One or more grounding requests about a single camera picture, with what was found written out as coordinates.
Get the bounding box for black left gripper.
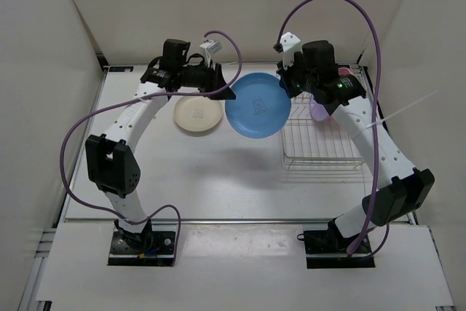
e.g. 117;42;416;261
177;58;236;101

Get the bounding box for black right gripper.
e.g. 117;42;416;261
277;53;318;99

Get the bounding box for cream bear plate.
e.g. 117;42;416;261
173;96;224;133

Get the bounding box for purple plate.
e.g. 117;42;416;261
309;95;331;122

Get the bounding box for blue plate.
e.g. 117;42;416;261
225;72;291;139

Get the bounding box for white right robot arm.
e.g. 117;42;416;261
275;32;435;255

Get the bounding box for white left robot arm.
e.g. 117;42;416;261
85;39;236;253

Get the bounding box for pink plate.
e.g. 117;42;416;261
338;67;354;77

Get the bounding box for white zip tie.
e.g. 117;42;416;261
363;90;439;130

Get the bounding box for black XDOF label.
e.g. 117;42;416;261
108;66;134;73

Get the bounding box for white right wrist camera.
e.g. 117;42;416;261
274;32;301;71

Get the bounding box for metal wire dish rack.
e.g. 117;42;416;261
280;92;364;172

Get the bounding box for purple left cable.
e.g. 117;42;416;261
60;30;182;267

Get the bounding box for purple cable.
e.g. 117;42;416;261
278;0;391;260
60;30;182;267

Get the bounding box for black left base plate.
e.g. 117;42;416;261
107;224;178;267

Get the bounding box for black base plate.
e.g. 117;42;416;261
297;230;376;269
107;224;178;267

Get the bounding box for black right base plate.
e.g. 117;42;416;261
297;230;376;269

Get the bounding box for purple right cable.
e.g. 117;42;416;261
278;0;391;260

